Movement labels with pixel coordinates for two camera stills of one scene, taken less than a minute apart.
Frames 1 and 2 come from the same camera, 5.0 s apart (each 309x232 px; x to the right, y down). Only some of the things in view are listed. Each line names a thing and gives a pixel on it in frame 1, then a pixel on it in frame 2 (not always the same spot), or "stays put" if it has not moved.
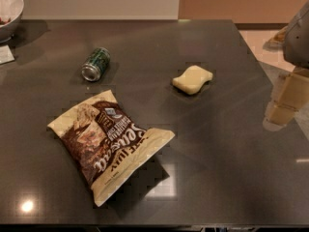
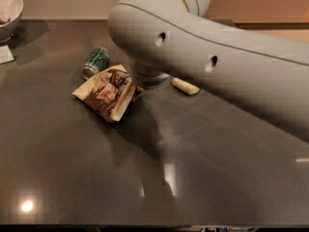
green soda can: x=96 y=64 stays put
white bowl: x=12 y=8 stays put
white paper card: x=6 y=54 stays put
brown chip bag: x=106 y=144 → x=108 y=93
